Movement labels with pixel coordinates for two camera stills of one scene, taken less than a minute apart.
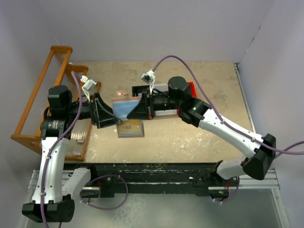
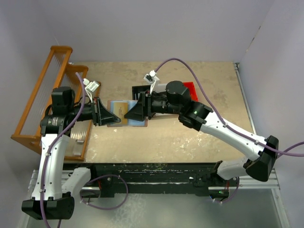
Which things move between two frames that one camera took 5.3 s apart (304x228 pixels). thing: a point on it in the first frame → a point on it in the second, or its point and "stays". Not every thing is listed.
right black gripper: x=150 y=106 stays
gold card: x=130 y=128 → x=120 y=109
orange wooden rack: x=57 y=71 stays
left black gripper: x=94 y=109 stays
